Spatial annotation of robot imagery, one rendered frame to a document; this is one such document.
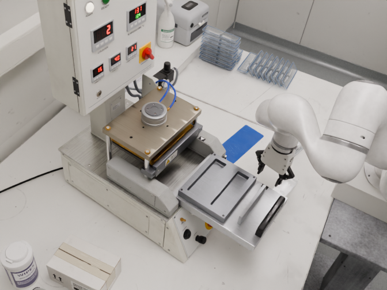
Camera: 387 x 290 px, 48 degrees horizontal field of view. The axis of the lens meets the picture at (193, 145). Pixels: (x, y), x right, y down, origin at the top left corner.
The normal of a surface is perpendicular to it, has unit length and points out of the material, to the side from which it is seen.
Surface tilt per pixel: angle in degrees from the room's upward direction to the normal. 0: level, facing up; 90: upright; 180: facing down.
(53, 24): 90
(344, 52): 90
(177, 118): 0
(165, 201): 41
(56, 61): 90
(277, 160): 87
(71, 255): 1
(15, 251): 1
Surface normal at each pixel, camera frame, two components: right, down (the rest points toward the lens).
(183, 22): -0.53, 0.52
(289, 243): 0.11, -0.69
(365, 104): -0.11, -0.06
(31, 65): 0.89, 0.39
